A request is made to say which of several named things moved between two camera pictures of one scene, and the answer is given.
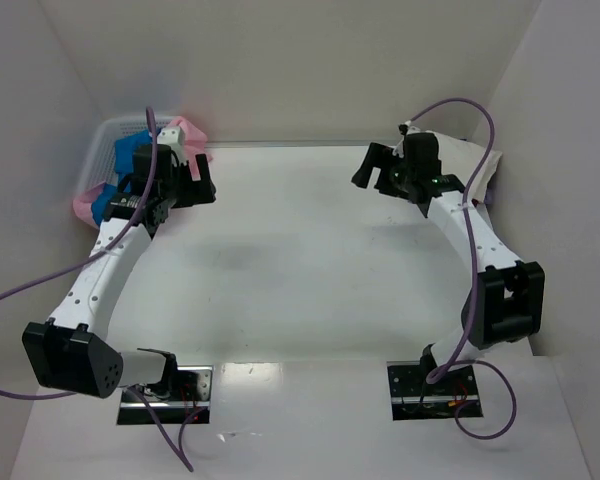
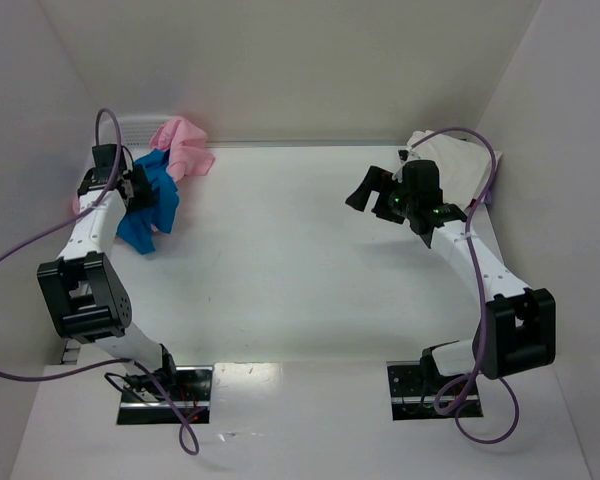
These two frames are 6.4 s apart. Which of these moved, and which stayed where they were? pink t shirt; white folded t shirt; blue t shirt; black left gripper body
Moved: blue t shirt; black left gripper body
Stayed: pink t shirt; white folded t shirt
